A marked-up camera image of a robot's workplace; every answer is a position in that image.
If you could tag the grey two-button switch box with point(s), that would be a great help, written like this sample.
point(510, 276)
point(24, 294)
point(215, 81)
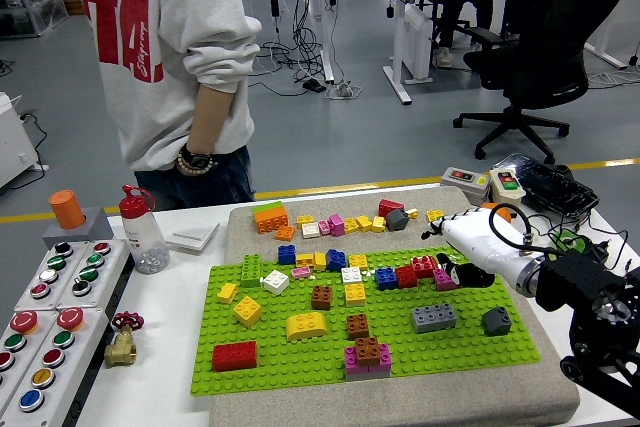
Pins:
point(465, 189)

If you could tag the grey box red mushroom button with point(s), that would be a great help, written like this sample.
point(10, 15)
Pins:
point(23, 322)
point(70, 319)

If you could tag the lime green tall brick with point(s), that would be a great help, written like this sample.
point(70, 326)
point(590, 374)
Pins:
point(251, 272)

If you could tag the small yellow white piece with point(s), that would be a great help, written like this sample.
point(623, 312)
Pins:
point(413, 213)

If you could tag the green studded baseplate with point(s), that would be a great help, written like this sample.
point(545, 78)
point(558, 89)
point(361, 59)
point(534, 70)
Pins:
point(300, 372)

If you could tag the clear bottle red cap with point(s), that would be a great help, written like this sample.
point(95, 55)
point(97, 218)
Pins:
point(142, 237)

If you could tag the black power strip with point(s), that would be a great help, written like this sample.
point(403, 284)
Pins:
point(315, 86)

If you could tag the yellow square brick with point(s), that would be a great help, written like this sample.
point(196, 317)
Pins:
point(378, 224)
point(304, 260)
point(358, 261)
point(351, 225)
point(364, 223)
point(247, 311)
point(434, 215)
point(305, 221)
point(319, 261)
point(355, 294)

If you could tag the white cabinet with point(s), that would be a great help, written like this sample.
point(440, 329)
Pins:
point(12, 147)

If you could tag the dark grey sloped brick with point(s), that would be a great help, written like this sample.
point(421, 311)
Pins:
point(397, 219)

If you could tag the white floor adapter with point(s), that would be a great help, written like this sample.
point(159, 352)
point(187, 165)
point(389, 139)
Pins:
point(344, 92)

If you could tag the black power adapter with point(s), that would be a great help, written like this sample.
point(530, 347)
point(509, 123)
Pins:
point(600, 249)

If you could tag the pink small brick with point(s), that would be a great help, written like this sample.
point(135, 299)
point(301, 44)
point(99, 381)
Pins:
point(325, 227)

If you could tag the lime green flat brick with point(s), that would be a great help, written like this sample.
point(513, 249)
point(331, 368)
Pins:
point(267, 207)

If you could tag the magenta square brick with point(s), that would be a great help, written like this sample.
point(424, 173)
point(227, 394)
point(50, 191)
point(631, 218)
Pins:
point(441, 281)
point(336, 225)

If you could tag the grey flat base brick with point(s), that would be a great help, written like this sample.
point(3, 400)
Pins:
point(369, 375)

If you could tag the black handheld controller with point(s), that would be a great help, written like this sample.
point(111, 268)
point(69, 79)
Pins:
point(550, 187)

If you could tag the grey-brown foam mat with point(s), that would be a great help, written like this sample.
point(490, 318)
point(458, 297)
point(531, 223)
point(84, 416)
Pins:
point(280, 409)

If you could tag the person's left forearm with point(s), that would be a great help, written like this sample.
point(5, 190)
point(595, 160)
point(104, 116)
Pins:
point(207, 117)

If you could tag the clear plastic crate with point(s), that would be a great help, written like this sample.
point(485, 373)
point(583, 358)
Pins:
point(30, 9)

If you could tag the orange large brick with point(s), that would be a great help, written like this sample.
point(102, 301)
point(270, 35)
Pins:
point(270, 222)

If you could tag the orange small brick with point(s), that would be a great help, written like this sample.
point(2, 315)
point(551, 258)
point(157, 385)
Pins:
point(285, 233)

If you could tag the brass valve red handwheel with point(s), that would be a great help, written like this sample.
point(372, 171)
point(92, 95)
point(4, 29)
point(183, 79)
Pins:
point(120, 349)

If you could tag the black wristwatch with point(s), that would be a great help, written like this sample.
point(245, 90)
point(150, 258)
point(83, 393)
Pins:
point(200, 159)

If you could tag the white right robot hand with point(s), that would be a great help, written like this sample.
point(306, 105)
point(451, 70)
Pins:
point(480, 242)

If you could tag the red long brick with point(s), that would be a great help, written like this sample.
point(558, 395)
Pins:
point(234, 356)

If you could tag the pink flat brick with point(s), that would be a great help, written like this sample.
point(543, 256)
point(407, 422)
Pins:
point(300, 273)

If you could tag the grey square block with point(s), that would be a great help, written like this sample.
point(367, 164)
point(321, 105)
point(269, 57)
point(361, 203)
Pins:
point(95, 229)

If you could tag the brown square brick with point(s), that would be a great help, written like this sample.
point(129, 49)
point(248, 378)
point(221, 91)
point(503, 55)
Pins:
point(368, 351)
point(358, 326)
point(321, 297)

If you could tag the yellow arch brick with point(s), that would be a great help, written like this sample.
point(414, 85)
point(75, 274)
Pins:
point(306, 326)

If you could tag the magenta wide brick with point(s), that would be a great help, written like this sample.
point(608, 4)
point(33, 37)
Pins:
point(385, 356)

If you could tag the white desk leg frame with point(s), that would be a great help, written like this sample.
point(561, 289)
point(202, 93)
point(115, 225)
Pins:
point(607, 56)

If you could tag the yellow small brick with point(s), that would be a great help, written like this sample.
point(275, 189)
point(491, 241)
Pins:
point(227, 293)

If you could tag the grey four-button box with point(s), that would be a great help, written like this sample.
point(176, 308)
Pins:
point(56, 262)
point(95, 260)

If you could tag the white computer tower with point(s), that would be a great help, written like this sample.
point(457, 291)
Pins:
point(416, 47)

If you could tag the white red-green switch box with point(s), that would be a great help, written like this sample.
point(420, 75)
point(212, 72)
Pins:
point(507, 197)

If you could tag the black office chair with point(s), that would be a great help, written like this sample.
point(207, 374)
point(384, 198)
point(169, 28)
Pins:
point(550, 47)

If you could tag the white wall switch plate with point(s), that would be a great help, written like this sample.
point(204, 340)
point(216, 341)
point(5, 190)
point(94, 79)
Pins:
point(192, 237)

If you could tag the light grey long brick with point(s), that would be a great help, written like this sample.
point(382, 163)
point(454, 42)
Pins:
point(434, 318)

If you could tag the white square brick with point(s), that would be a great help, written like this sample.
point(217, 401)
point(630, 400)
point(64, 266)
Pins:
point(310, 230)
point(351, 274)
point(276, 282)

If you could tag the brown wooden box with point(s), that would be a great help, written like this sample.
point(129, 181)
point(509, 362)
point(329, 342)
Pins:
point(72, 4)

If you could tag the orange cylinder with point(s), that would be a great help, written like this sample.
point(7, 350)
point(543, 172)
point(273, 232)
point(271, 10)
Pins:
point(67, 209)

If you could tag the dark grey square brick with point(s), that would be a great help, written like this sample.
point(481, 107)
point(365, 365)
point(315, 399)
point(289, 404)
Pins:
point(496, 322)

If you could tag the blue square brick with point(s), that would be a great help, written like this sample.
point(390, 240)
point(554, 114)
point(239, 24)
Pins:
point(335, 260)
point(286, 254)
point(386, 278)

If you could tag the green translucent cup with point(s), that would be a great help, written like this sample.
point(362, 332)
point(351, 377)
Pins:
point(575, 245)

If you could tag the orange fruit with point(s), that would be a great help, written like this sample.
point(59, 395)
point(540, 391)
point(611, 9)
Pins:
point(501, 213)

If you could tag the seated person dark trousers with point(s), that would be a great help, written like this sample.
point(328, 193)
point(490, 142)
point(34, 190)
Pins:
point(452, 22)

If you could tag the standing person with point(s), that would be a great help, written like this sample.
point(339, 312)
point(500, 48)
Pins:
point(150, 97)

